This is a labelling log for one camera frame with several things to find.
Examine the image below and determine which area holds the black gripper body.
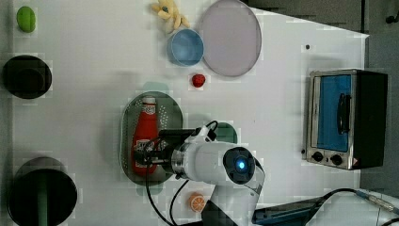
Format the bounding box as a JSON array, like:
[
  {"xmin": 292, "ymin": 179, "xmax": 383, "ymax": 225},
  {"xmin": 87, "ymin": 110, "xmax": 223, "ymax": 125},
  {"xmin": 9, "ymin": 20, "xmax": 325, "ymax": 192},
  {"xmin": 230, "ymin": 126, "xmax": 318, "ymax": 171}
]
[{"xmin": 135, "ymin": 127, "xmax": 201, "ymax": 166}]

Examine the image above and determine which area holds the red ketchup bottle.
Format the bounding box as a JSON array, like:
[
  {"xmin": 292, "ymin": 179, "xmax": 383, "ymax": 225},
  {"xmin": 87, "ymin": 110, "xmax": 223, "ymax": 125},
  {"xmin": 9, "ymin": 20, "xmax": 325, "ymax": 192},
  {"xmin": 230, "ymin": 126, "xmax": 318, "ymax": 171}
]
[{"xmin": 131, "ymin": 96, "xmax": 158, "ymax": 176}]

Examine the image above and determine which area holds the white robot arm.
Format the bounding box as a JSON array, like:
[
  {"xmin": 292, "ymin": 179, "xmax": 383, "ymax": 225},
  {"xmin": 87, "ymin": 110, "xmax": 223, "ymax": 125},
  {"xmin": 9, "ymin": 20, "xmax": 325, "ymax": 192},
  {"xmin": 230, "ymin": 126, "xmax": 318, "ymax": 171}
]
[{"xmin": 134, "ymin": 126, "xmax": 265, "ymax": 226}]

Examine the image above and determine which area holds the green oval strainer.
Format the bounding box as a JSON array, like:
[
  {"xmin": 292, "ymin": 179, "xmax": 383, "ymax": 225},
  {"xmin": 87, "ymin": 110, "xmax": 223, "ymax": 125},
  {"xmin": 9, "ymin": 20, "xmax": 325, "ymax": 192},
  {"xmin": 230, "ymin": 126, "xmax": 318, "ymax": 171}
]
[{"xmin": 120, "ymin": 82, "xmax": 183, "ymax": 196}]

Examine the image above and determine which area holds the orange slice toy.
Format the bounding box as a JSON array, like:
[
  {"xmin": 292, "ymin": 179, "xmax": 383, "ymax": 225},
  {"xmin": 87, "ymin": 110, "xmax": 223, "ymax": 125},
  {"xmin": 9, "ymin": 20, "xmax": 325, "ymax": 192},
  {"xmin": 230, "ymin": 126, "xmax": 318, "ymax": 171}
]
[{"xmin": 188, "ymin": 192, "xmax": 206, "ymax": 213}]

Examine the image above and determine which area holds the green mug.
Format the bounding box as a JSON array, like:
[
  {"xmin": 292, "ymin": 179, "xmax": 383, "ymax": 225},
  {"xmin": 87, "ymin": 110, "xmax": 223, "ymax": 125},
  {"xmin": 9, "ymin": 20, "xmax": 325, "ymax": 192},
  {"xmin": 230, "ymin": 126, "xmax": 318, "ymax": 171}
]
[{"xmin": 215, "ymin": 122, "xmax": 238, "ymax": 143}]

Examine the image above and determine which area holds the small red tomato toy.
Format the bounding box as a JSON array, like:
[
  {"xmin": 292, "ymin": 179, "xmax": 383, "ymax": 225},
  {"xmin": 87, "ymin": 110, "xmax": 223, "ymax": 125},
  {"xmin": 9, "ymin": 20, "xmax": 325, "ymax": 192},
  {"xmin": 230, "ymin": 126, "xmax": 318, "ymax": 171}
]
[{"xmin": 192, "ymin": 74, "xmax": 206, "ymax": 88}]

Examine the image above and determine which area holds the blue bowl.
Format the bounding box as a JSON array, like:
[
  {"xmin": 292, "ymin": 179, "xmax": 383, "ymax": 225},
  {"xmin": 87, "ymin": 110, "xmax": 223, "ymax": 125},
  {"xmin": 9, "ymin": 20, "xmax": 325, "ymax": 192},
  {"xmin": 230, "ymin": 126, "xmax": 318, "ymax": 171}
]
[{"xmin": 167, "ymin": 29, "xmax": 204, "ymax": 67}]

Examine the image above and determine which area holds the black cylinder cup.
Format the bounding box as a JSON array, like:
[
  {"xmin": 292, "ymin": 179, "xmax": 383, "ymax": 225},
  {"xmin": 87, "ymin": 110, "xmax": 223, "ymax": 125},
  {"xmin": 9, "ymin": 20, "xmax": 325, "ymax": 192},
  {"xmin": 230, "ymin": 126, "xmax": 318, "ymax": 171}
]
[{"xmin": 8, "ymin": 156, "xmax": 78, "ymax": 226}]

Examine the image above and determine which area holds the grey round plate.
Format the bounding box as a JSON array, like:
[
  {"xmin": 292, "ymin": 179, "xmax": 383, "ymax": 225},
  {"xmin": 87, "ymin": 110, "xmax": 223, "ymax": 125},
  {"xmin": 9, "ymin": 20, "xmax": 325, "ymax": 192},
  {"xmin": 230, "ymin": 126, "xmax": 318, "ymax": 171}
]
[{"xmin": 199, "ymin": 0, "xmax": 262, "ymax": 76}]

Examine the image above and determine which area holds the small black cylinder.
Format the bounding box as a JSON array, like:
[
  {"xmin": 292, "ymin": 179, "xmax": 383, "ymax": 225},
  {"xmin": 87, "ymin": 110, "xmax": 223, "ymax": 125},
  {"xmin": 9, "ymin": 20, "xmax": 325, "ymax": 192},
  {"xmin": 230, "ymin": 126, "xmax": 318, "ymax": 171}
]
[{"xmin": 2, "ymin": 55, "xmax": 53, "ymax": 99}]

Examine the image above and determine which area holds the green lime toy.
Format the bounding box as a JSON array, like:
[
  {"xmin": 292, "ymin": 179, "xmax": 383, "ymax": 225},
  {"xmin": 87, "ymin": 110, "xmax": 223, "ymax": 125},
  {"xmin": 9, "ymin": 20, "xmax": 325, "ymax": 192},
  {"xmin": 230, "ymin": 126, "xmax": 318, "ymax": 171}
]
[{"xmin": 17, "ymin": 6, "xmax": 36, "ymax": 33}]

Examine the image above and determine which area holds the black toaster oven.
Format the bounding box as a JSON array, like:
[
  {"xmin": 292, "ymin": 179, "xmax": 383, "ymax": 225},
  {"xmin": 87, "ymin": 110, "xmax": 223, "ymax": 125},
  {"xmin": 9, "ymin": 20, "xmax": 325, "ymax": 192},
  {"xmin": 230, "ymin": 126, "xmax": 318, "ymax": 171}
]
[{"xmin": 305, "ymin": 69, "xmax": 388, "ymax": 170}]

